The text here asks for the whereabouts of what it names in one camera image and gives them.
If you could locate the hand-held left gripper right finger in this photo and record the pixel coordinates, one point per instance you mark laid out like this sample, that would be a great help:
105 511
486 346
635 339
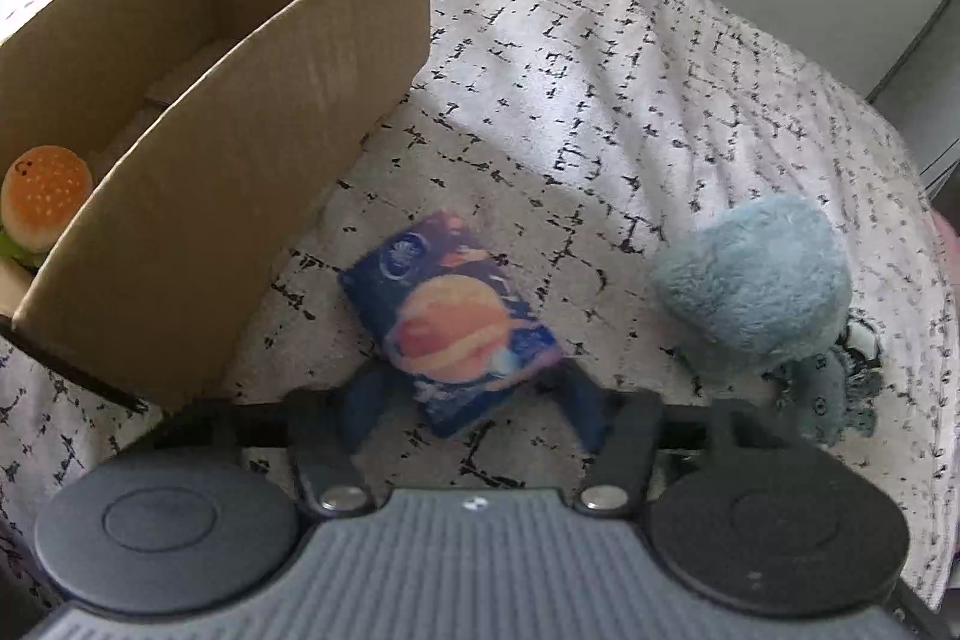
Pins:
586 411

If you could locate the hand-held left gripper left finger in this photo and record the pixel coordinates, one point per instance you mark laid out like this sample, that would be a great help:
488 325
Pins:
358 411

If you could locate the blue planet print tissue packet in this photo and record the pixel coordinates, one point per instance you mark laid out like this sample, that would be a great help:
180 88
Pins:
450 317

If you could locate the blue fluffy plush toy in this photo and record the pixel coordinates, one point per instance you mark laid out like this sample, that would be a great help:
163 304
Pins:
750 280

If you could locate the brown cardboard box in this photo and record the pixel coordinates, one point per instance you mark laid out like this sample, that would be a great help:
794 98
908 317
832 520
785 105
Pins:
225 197

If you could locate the white black patterned blanket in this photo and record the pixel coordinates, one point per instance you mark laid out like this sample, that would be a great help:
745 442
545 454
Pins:
600 85

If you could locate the burger plush toy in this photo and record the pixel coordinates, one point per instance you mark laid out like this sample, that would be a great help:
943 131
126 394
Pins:
45 197

